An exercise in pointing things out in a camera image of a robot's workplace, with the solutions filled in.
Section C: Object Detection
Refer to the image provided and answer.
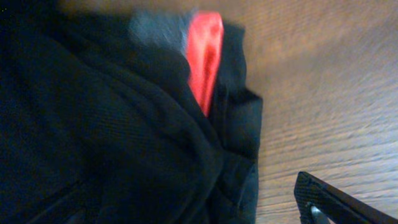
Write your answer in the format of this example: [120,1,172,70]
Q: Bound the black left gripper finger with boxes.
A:
[294,172,397,224]

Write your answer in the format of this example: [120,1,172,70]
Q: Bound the black garment red band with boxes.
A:
[129,11,262,223]

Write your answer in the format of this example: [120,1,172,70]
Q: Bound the black t-shirt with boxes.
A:
[1,1,224,223]

